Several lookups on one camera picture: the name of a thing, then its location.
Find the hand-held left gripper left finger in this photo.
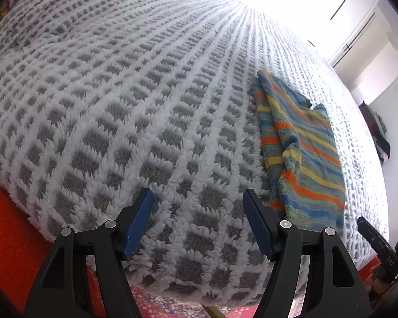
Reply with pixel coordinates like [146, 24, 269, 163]
[23, 188, 154, 318]

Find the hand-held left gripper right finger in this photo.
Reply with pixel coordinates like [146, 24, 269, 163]
[243, 188, 374, 318]

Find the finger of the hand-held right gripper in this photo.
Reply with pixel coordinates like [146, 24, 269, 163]
[356, 216, 398, 285]

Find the striped knitted sweater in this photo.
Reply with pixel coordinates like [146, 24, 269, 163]
[250, 69, 347, 229]

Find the pile of dark clothes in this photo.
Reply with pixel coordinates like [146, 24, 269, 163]
[360, 101, 391, 165]

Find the person's right hand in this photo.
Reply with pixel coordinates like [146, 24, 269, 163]
[367, 264, 395, 301]

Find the white and grey fluffy blanket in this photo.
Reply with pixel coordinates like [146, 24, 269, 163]
[0, 0, 390, 305]

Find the red patterned rug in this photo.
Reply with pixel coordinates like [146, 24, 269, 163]
[0, 182, 382, 318]

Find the white wardrobe with black handles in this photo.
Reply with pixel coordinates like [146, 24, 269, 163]
[212, 0, 385, 67]

